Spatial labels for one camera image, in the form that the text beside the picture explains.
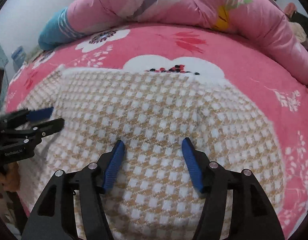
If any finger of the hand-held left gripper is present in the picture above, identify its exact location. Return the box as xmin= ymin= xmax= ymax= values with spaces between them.
xmin=0 ymin=106 xmax=54 ymax=125
xmin=2 ymin=118 xmax=65 ymax=143

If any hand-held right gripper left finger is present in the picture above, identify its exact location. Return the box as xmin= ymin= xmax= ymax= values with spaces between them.
xmin=21 ymin=139 xmax=125 ymax=240

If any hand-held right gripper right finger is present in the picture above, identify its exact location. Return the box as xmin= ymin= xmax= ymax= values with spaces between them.
xmin=182 ymin=137 xmax=285 ymax=240

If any beige white houndstooth knit coat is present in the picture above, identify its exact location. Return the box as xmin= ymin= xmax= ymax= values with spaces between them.
xmin=7 ymin=66 xmax=286 ymax=240

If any person's left hand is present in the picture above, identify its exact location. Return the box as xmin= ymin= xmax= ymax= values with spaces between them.
xmin=0 ymin=162 xmax=20 ymax=193

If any blue water jug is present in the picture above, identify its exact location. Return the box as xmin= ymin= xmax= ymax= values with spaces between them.
xmin=11 ymin=45 xmax=26 ymax=69

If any blue striped pillow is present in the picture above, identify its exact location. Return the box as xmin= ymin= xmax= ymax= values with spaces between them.
xmin=38 ymin=7 xmax=86 ymax=51

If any pink floral bed blanket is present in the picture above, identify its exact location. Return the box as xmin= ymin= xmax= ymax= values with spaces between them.
xmin=5 ymin=22 xmax=308 ymax=240

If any pink floral quilt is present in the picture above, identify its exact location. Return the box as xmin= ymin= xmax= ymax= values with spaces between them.
xmin=66 ymin=0 xmax=308 ymax=89

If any beige garment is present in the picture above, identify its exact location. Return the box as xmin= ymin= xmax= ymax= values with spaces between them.
xmin=290 ymin=22 xmax=308 ymax=43

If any black bed headboard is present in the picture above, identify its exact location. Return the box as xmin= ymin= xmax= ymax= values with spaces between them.
xmin=290 ymin=11 xmax=308 ymax=53

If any pink garment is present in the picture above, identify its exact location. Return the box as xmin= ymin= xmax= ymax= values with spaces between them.
xmin=284 ymin=2 xmax=298 ymax=17

